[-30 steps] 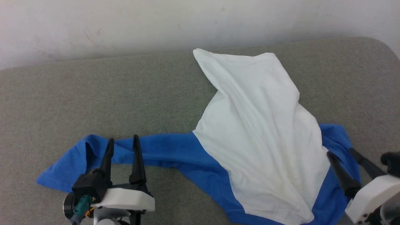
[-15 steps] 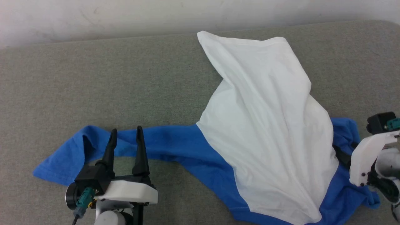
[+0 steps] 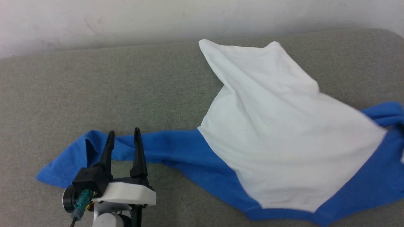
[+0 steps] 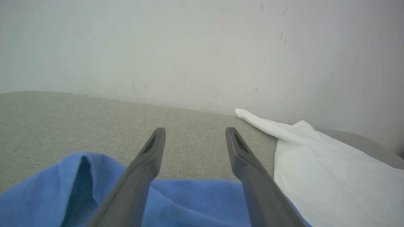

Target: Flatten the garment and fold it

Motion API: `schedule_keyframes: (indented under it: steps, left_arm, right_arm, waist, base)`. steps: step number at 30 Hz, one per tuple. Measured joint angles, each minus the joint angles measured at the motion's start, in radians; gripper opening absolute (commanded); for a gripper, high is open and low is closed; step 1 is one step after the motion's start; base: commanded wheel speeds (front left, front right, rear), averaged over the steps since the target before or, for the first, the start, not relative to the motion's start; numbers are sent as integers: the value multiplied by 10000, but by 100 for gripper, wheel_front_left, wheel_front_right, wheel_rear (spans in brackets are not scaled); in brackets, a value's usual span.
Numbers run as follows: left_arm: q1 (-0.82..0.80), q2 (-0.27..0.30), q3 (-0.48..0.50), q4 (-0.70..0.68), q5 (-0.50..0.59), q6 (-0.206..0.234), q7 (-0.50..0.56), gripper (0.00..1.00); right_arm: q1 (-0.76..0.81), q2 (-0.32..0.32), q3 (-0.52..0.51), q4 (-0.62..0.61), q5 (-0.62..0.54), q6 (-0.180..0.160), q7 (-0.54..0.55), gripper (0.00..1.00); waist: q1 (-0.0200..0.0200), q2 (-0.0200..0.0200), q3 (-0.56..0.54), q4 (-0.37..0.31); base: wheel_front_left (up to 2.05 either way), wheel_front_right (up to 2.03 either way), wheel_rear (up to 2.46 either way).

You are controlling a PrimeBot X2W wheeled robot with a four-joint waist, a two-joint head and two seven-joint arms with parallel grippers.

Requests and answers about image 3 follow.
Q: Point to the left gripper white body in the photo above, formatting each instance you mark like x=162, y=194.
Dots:
x=126, y=194

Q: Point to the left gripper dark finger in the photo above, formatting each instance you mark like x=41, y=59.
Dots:
x=138, y=157
x=109, y=151

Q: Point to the white and blue shirt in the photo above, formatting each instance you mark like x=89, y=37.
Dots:
x=277, y=132

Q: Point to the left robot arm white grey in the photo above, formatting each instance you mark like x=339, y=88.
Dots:
x=107, y=219

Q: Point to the left gripper black motor cylinder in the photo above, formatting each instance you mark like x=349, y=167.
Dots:
x=68, y=198

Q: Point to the grey-green fabric sofa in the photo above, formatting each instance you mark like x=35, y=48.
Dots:
x=94, y=91

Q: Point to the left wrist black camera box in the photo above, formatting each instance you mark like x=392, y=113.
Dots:
x=90, y=179

